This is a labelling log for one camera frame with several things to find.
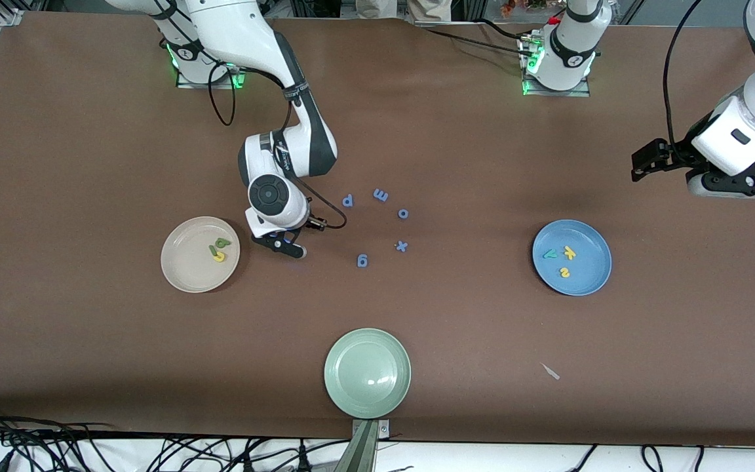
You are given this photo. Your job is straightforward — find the brown table cover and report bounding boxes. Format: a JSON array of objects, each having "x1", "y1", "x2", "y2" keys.
[{"x1": 0, "y1": 12, "x2": 755, "y2": 448}]

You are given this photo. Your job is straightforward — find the blue plate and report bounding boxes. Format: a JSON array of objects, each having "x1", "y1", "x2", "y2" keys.
[{"x1": 532, "y1": 220, "x2": 613, "y2": 296}]

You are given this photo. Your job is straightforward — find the beige brown plate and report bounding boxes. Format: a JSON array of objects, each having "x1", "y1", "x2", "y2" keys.
[{"x1": 161, "y1": 216, "x2": 241, "y2": 293}]

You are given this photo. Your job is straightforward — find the green plate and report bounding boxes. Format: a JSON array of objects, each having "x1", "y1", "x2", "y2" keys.
[{"x1": 324, "y1": 328, "x2": 412, "y2": 420}]

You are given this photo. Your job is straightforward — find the person in beige trousers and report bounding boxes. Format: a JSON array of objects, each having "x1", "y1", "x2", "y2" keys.
[{"x1": 356, "y1": 0, "x2": 460, "y2": 21}]

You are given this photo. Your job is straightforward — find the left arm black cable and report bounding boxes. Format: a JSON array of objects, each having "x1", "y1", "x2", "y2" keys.
[{"x1": 663, "y1": 0, "x2": 706, "y2": 165}]

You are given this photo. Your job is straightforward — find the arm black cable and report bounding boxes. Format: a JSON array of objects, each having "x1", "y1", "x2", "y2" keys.
[
  {"x1": 207, "y1": 62, "x2": 347, "y2": 230},
  {"x1": 663, "y1": 0, "x2": 706, "y2": 165}
]

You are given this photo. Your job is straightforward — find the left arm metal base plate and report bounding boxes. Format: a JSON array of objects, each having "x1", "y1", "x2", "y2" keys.
[{"x1": 520, "y1": 29, "x2": 592, "y2": 98}]

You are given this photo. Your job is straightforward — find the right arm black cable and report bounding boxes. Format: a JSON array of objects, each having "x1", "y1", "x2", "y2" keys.
[{"x1": 207, "y1": 62, "x2": 347, "y2": 230}]

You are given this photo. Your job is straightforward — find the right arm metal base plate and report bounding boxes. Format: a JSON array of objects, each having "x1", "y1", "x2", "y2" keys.
[{"x1": 176, "y1": 62, "x2": 251, "y2": 90}]

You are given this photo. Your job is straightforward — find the black base cable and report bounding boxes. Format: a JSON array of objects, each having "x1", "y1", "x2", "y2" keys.
[
  {"x1": 415, "y1": 25, "x2": 535, "y2": 56},
  {"x1": 476, "y1": 17, "x2": 532, "y2": 41}
]

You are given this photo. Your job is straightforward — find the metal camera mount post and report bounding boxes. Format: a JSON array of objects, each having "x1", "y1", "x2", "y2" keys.
[{"x1": 335, "y1": 418, "x2": 391, "y2": 472}]

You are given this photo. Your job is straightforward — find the black floor cable bundle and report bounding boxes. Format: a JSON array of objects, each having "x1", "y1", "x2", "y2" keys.
[{"x1": 0, "y1": 403, "x2": 119, "y2": 472}]

